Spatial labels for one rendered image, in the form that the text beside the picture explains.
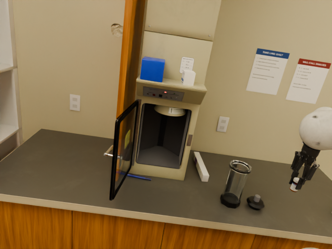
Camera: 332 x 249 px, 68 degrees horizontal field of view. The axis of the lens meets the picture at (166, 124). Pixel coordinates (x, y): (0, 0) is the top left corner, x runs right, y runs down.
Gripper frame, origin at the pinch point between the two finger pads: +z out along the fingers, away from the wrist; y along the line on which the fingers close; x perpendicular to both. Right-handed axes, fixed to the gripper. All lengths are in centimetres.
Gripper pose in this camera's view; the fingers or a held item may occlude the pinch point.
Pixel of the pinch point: (297, 181)
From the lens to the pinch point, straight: 145.8
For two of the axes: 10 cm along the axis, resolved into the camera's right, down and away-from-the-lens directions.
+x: 9.5, 0.3, 3.2
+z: -1.6, 9.1, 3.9
